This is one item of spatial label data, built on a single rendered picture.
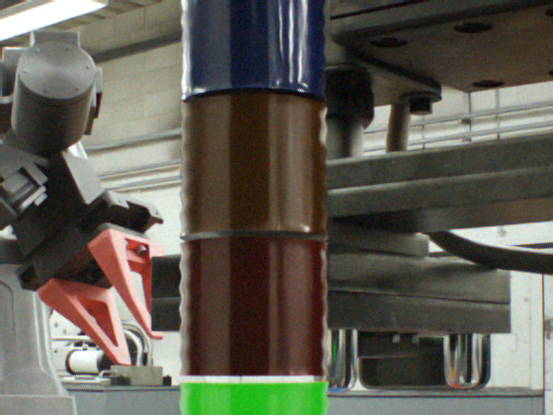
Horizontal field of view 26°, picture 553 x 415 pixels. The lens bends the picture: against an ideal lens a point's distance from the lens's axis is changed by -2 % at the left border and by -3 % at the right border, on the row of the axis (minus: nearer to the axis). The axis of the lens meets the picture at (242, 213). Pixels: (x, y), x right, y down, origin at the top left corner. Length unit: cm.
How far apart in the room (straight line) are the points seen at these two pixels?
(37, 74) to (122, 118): 966
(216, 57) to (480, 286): 35
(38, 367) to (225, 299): 72
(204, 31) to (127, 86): 1024
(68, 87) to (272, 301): 58
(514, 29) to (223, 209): 26
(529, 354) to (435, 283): 504
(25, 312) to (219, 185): 78
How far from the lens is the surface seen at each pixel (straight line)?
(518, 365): 566
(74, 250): 85
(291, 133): 30
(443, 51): 56
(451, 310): 60
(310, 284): 30
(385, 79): 58
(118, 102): 1060
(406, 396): 596
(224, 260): 29
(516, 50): 56
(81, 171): 88
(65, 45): 88
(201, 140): 30
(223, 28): 30
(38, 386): 99
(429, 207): 53
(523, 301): 565
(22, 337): 104
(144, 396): 769
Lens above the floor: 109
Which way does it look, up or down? 7 degrees up
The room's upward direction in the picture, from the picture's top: straight up
